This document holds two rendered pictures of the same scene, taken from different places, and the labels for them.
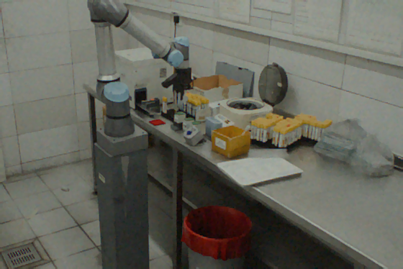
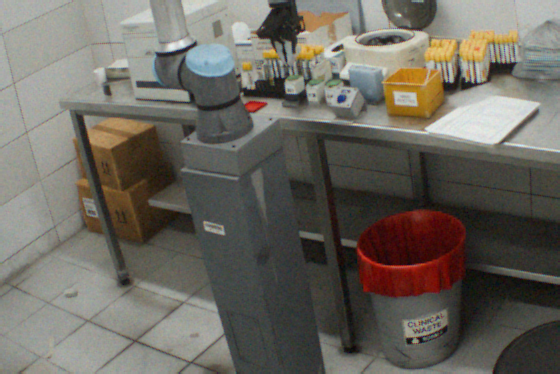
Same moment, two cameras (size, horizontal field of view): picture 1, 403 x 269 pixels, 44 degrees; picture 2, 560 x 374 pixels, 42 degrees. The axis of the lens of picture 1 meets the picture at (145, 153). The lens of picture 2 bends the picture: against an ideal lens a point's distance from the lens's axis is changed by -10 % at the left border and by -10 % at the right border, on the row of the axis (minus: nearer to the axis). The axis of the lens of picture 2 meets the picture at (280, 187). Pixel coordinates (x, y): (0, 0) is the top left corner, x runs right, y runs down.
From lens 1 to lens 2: 81 cm
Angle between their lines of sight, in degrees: 18
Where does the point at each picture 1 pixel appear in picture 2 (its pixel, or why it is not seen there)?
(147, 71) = (196, 32)
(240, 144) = (435, 92)
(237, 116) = (391, 56)
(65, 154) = (38, 239)
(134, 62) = not seen: hidden behind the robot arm
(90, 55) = (36, 61)
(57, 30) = not seen: outside the picture
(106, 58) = (172, 12)
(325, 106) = (496, 15)
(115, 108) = (219, 89)
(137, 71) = not seen: hidden behind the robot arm
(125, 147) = (254, 153)
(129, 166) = (264, 188)
